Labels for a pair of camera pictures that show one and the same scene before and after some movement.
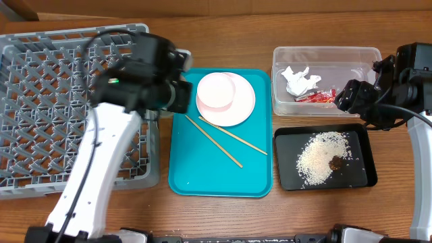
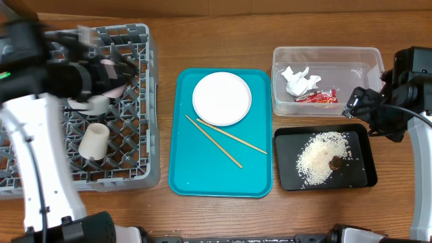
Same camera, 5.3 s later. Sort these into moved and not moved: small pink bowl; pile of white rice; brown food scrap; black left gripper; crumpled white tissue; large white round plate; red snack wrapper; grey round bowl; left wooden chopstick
Moved: grey round bowl; small pink bowl; black left gripper
Not moved: brown food scrap; red snack wrapper; left wooden chopstick; pile of white rice; crumpled white tissue; large white round plate
